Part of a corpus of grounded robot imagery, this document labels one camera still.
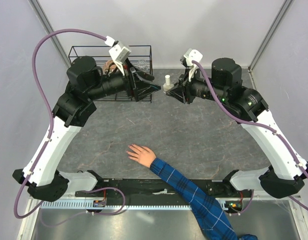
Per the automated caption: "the blue plaid sleeve forearm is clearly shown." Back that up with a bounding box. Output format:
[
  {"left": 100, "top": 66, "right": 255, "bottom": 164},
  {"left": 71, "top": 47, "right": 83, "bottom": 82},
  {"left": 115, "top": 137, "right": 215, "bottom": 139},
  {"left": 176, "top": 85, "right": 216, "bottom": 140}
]
[{"left": 150, "top": 158, "right": 257, "bottom": 240}]

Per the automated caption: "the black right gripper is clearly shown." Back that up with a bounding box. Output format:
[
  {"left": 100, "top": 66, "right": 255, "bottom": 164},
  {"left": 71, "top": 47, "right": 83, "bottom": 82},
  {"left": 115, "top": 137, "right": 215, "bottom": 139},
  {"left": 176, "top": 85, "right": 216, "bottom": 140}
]
[{"left": 167, "top": 66, "right": 228, "bottom": 104}]

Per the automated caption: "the black wire rack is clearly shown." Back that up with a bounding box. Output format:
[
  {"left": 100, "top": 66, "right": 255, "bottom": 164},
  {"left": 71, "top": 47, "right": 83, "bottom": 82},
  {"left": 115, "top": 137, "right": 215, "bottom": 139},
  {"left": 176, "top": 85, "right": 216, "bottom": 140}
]
[{"left": 68, "top": 44, "right": 153, "bottom": 102}]

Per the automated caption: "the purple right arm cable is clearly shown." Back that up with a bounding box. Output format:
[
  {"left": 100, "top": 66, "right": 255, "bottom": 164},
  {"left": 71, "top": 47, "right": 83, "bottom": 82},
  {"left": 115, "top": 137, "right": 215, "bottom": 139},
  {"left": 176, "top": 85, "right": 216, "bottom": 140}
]
[{"left": 192, "top": 59, "right": 308, "bottom": 215}]

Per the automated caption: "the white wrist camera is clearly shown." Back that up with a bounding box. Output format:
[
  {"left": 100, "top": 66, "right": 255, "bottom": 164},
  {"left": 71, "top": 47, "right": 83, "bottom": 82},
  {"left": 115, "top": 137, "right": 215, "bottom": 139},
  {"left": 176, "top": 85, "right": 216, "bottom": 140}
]
[
  {"left": 105, "top": 36, "right": 131, "bottom": 76},
  {"left": 180, "top": 48, "right": 203, "bottom": 82}
]

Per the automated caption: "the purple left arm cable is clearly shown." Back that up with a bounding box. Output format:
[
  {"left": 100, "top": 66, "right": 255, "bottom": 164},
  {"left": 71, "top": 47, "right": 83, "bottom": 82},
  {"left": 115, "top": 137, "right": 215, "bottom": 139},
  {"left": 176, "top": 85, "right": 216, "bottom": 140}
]
[{"left": 13, "top": 28, "right": 126, "bottom": 227}]

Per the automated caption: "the white nail polish cap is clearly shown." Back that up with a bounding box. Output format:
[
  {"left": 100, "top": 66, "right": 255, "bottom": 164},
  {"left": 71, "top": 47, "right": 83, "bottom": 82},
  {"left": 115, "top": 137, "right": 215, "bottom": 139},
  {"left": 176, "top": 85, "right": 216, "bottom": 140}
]
[{"left": 165, "top": 75, "right": 171, "bottom": 86}]

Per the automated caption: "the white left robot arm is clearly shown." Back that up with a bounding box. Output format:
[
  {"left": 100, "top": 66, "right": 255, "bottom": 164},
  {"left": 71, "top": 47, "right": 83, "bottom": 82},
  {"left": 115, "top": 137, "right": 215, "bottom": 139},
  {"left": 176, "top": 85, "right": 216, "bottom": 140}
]
[{"left": 12, "top": 56, "right": 161, "bottom": 202}]

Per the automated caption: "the brown ceramic bowl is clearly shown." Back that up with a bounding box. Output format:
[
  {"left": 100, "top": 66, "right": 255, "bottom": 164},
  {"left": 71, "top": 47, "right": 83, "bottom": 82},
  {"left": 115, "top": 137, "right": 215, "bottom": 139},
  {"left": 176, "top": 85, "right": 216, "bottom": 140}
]
[{"left": 102, "top": 60, "right": 116, "bottom": 74}]

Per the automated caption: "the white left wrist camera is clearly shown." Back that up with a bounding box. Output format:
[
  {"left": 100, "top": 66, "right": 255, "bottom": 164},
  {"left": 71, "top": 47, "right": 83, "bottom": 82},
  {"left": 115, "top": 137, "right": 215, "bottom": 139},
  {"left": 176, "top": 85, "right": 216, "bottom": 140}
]
[{"left": 105, "top": 36, "right": 131, "bottom": 76}]

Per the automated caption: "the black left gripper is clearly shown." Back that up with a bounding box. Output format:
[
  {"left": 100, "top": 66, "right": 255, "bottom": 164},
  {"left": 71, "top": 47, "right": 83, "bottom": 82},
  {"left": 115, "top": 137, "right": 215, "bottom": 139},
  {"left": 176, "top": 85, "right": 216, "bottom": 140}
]
[{"left": 87, "top": 58, "right": 162, "bottom": 102}]

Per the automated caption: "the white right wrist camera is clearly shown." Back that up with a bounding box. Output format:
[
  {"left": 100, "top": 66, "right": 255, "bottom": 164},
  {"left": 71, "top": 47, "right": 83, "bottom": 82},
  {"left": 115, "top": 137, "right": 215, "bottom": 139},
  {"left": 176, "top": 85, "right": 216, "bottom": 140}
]
[{"left": 180, "top": 48, "right": 203, "bottom": 82}]

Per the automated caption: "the grey cable duct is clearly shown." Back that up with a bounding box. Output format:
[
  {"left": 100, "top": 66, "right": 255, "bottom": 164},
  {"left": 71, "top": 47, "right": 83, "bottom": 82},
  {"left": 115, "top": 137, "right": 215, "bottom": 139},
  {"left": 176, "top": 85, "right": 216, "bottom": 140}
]
[{"left": 40, "top": 199, "right": 191, "bottom": 210}]

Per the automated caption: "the clear nail polish bottle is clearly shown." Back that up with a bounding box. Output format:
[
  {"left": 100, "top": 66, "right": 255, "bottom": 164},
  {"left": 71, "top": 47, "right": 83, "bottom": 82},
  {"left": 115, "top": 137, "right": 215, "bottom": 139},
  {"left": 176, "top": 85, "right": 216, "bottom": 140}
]
[{"left": 163, "top": 83, "right": 174, "bottom": 93}]

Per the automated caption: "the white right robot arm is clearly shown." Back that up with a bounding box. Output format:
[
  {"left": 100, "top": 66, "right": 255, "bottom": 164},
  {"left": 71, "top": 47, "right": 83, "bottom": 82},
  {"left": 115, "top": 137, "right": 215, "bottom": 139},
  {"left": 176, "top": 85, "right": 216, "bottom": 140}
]
[{"left": 166, "top": 57, "right": 308, "bottom": 199}]

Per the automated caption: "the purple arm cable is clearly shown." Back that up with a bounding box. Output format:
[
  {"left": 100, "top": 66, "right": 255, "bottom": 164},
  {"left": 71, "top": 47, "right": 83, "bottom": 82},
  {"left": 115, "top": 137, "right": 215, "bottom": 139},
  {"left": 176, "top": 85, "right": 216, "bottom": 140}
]
[
  {"left": 192, "top": 59, "right": 308, "bottom": 215},
  {"left": 13, "top": 28, "right": 126, "bottom": 227}
]

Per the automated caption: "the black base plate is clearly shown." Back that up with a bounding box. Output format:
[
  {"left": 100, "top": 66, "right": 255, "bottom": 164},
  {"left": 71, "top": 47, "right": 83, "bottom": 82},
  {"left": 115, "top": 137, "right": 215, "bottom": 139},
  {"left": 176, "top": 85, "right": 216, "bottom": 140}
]
[{"left": 75, "top": 177, "right": 253, "bottom": 206}]

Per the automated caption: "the person's hand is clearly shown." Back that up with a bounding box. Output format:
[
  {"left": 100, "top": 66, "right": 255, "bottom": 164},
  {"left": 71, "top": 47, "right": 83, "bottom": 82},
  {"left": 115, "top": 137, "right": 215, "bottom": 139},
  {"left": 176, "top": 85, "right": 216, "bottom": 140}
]
[{"left": 127, "top": 144, "right": 156, "bottom": 168}]

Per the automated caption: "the clear drinking glass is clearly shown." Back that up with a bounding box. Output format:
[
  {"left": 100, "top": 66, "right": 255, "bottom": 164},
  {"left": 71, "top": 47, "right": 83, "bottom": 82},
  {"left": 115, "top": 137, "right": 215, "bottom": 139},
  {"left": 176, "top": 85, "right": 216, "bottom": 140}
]
[{"left": 137, "top": 59, "right": 148, "bottom": 72}]

